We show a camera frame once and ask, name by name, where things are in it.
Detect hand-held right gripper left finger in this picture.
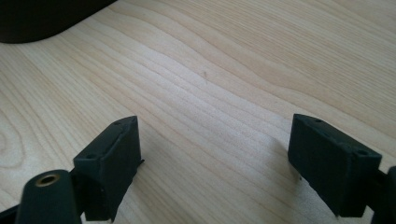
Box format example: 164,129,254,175
73,115,145,223

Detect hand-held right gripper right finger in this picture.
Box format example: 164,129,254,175
287,113,383,218

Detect dark brown compartment tray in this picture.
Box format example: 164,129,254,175
0,0,119,44

